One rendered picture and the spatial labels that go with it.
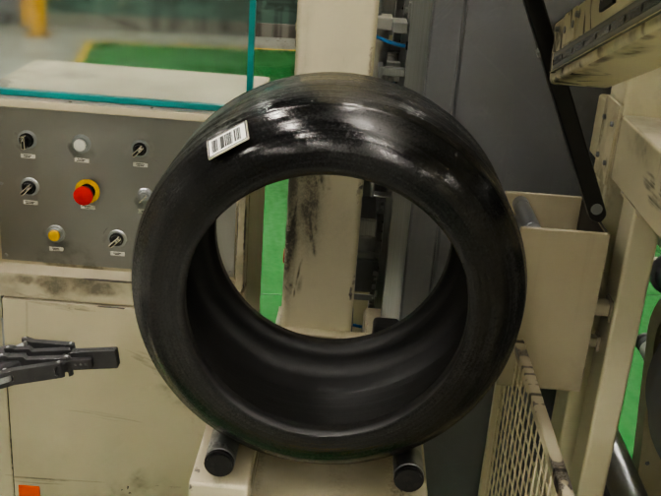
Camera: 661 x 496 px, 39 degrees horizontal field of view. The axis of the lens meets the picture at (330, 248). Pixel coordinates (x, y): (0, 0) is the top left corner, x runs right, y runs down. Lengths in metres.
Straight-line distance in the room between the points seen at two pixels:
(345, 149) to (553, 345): 0.64
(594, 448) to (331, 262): 0.59
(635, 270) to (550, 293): 0.15
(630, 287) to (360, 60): 0.60
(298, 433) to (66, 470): 1.00
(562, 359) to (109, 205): 0.96
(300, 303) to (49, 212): 0.62
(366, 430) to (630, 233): 0.57
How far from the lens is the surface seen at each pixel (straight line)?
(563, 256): 1.60
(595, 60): 1.25
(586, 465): 1.83
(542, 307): 1.63
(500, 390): 1.79
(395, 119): 1.21
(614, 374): 1.73
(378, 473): 1.59
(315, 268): 1.65
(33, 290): 2.06
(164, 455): 2.18
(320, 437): 1.36
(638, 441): 2.16
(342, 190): 1.60
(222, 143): 1.21
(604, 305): 1.68
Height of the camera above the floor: 1.72
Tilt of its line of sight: 22 degrees down
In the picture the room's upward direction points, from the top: 4 degrees clockwise
